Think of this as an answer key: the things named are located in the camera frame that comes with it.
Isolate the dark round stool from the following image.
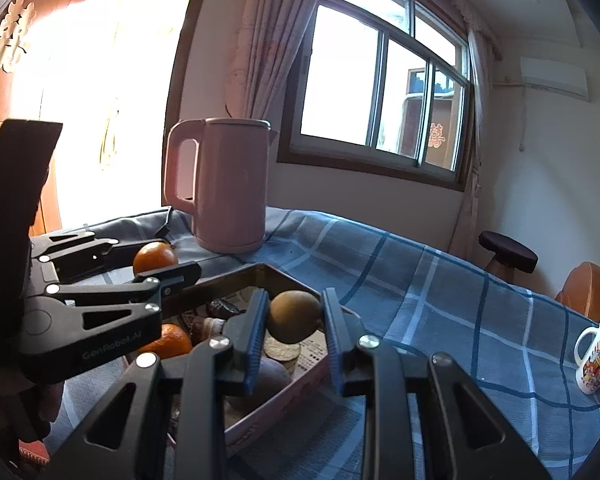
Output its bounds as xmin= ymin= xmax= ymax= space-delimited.
xmin=478 ymin=230 xmax=539 ymax=286

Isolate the white air conditioner pipe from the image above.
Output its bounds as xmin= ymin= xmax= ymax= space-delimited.
xmin=517 ymin=85 xmax=528 ymax=153

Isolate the blue plaid tablecloth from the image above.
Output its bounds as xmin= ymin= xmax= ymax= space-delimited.
xmin=30 ymin=205 xmax=600 ymax=480

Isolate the white paper door decoration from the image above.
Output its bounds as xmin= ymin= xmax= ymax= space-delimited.
xmin=0 ymin=0 xmax=36 ymax=73

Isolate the small orange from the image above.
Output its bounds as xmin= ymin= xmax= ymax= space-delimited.
xmin=132 ymin=241 xmax=179 ymax=277

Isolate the small layered jar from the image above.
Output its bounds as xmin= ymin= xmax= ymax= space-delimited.
xmin=189 ymin=316 xmax=227 ymax=348

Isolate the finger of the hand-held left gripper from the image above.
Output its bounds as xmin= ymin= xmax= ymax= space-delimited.
xmin=30 ymin=230 xmax=141 ymax=283
xmin=44 ymin=261 xmax=202 ymax=333

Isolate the sliding window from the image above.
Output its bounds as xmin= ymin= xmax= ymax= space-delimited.
xmin=277 ymin=0 xmax=481 ymax=192

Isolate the purple sweet potato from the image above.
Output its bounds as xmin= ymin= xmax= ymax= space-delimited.
xmin=227 ymin=357 xmax=292 ymax=411

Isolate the tan longan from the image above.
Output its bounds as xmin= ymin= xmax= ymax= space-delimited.
xmin=267 ymin=290 xmax=323 ymax=345

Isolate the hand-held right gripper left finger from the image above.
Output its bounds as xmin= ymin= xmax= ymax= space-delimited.
xmin=44 ymin=287 xmax=271 ymax=480

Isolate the white air conditioner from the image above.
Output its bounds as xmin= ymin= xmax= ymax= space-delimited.
xmin=520 ymin=56 xmax=590 ymax=102

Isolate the printed paper leaflet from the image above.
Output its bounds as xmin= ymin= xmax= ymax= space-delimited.
xmin=295 ymin=337 xmax=331 ymax=373

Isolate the person's left hand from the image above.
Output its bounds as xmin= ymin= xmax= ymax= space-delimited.
xmin=27 ymin=382 xmax=66 ymax=423

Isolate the round golden snack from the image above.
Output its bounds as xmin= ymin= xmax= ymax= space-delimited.
xmin=262 ymin=336 xmax=302 ymax=361

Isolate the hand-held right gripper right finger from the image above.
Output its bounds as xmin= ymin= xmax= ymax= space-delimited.
xmin=321 ymin=287 xmax=553 ymax=480

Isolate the white printed mug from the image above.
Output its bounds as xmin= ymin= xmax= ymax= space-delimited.
xmin=574 ymin=317 xmax=600 ymax=395

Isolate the pink curtain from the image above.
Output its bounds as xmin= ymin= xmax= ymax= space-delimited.
xmin=225 ymin=0 xmax=331 ymax=126
xmin=450 ymin=25 xmax=501 ymax=256

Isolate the pink electric kettle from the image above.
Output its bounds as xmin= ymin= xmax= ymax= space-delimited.
xmin=163 ymin=117 xmax=272 ymax=254

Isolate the rectangular metal tin box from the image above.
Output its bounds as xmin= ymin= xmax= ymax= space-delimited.
xmin=162 ymin=262 xmax=361 ymax=456

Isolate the large orange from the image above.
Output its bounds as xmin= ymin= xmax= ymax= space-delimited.
xmin=147 ymin=323 xmax=194 ymax=359

